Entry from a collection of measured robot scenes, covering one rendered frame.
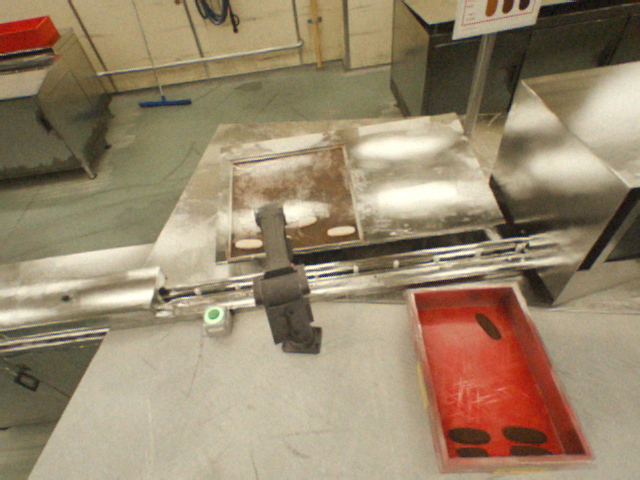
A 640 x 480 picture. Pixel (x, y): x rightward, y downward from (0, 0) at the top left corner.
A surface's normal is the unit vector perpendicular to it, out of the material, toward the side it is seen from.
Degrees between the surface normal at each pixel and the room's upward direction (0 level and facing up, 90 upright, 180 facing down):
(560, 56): 90
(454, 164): 10
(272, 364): 0
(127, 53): 90
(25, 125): 90
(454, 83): 90
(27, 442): 0
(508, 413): 0
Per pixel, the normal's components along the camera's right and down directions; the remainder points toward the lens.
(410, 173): -0.09, -0.52
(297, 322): 0.12, 0.25
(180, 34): 0.09, 0.74
